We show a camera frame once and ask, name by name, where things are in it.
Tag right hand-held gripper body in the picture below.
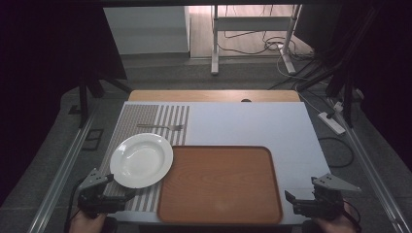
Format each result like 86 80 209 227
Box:
292 173 362 221

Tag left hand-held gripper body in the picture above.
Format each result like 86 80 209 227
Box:
77 168 127 218

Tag person's left hand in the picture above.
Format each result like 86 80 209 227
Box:
68 212 108 233

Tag person's right hand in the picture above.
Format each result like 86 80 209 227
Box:
312 203 360 233

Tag white deep plate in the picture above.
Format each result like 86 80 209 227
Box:
109 132 175 189

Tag silver fork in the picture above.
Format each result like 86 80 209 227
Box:
136 123 185 132

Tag white power strip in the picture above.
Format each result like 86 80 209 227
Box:
317 111 347 136

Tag grey striped placemat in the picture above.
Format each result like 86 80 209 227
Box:
98 104 191 214

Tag brown wooden tray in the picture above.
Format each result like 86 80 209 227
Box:
156 145 284 225

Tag white table board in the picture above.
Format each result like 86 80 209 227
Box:
106 101 331 226

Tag black metal stand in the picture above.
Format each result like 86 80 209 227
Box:
295 6 385 128
77 72 133 129

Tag white cabinet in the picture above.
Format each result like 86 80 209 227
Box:
103 6 190 55

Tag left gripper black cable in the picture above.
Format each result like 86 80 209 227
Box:
63 179 84 232

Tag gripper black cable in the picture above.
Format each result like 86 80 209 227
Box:
63 179 84 232
342 199 362 232

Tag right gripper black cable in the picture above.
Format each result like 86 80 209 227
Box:
342 199 362 232

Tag metal floor rail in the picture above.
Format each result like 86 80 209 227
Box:
27 108 99 233
326 96 412 233

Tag black looped floor cable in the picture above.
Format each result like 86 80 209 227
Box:
318 137 355 169

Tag tangle of black cables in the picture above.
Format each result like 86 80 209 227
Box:
216 4 315 62

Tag white desk frame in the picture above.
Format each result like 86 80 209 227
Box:
210 4 303 77

